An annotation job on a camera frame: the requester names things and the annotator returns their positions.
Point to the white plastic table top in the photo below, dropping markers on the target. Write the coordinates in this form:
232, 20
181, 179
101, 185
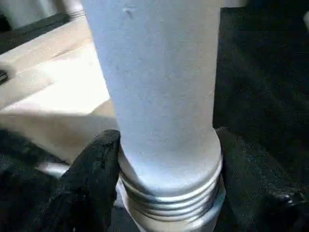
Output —
48, 96

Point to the black work mat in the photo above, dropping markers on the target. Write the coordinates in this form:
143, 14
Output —
265, 72

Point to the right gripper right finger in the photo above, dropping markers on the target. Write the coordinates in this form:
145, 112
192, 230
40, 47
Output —
253, 193

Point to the white plastic table leg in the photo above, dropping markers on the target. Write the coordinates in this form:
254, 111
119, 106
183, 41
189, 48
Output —
157, 84

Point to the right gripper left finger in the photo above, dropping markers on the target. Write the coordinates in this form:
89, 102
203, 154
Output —
91, 181

